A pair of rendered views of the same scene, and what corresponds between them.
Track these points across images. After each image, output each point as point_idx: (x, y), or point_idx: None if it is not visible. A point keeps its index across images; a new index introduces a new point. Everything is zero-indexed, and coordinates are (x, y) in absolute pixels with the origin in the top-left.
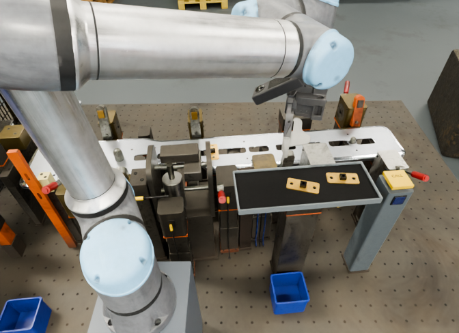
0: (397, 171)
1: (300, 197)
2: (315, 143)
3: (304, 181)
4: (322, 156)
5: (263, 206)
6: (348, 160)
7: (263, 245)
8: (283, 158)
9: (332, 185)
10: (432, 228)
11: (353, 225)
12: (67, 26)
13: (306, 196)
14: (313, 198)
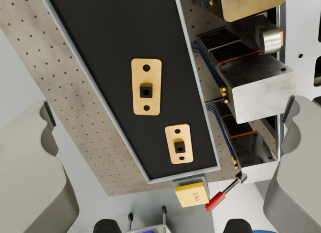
0: (204, 197)
1: (117, 85)
2: (294, 93)
3: (150, 94)
4: (256, 105)
5: (64, 13)
6: (276, 119)
7: None
8: (262, 31)
9: (160, 132)
10: (220, 150)
11: (219, 95)
12: None
13: (122, 95)
14: (122, 107)
